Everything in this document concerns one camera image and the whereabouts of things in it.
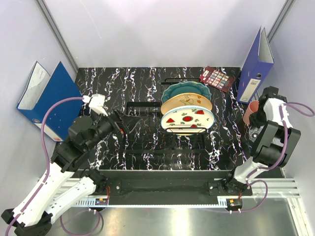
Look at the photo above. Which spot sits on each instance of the dark red card booklet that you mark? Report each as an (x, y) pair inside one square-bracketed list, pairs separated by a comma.
[(217, 78)]

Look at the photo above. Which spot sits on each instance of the white watermelon plate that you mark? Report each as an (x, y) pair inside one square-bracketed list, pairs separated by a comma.
[(188, 118)]

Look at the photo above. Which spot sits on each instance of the black wire dish rack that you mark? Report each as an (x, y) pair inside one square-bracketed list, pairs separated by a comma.
[(172, 135)]

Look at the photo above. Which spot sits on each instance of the pink plastic cup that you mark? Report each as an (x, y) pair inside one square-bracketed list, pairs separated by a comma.
[(252, 108)]

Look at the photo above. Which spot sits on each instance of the clear glass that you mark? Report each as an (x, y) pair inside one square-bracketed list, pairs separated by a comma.
[(254, 133)]

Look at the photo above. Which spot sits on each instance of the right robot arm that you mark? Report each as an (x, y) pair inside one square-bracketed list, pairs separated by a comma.
[(273, 146)]

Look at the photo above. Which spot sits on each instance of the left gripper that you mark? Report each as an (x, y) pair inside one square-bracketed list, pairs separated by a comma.
[(122, 123)]

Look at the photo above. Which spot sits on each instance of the purple binder right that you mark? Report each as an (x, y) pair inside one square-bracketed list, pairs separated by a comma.
[(256, 67)]

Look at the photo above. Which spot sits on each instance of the beige bird plate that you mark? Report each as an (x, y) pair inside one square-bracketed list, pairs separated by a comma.
[(186, 99)]

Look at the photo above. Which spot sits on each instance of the blue binder left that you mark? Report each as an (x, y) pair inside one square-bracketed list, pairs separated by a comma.
[(42, 92)]

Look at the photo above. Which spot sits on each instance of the teal scalloped plate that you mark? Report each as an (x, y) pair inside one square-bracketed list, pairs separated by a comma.
[(185, 87)]

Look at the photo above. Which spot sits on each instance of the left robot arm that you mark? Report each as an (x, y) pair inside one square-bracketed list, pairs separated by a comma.
[(36, 214)]

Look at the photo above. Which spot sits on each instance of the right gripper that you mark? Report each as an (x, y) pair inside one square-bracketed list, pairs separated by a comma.
[(254, 121)]

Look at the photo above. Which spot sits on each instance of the white cable duct rail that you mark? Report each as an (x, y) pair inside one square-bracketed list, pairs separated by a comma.
[(145, 202)]

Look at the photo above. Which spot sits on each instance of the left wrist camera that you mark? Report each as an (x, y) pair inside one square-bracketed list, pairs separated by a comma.
[(96, 103)]

